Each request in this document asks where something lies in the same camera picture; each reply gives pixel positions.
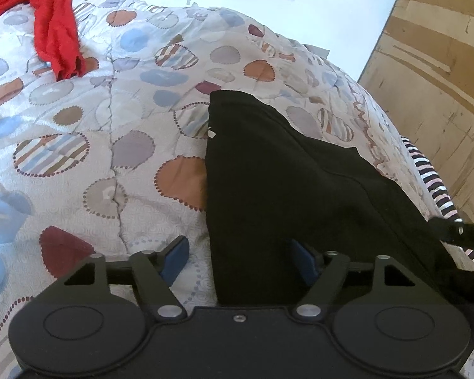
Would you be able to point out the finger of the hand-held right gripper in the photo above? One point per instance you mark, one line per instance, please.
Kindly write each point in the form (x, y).
(460, 232)

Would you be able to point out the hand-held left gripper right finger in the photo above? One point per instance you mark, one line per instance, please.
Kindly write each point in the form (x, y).
(305, 263)

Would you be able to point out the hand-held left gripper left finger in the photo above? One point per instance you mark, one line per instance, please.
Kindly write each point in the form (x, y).
(175, 257)

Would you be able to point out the black printed t-shirt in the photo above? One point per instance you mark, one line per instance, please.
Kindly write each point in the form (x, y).
(284, 189)

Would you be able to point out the black white striped cloth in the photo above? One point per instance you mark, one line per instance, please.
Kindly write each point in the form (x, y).
(430, 173)

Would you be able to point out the circle patterned bedspread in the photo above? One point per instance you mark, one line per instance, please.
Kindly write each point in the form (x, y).
(102, 126)

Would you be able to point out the brown wooden cabinet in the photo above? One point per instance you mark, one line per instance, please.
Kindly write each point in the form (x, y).
(438, 67)

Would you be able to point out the red knit garment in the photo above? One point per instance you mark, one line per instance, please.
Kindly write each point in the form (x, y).
(51, 27)

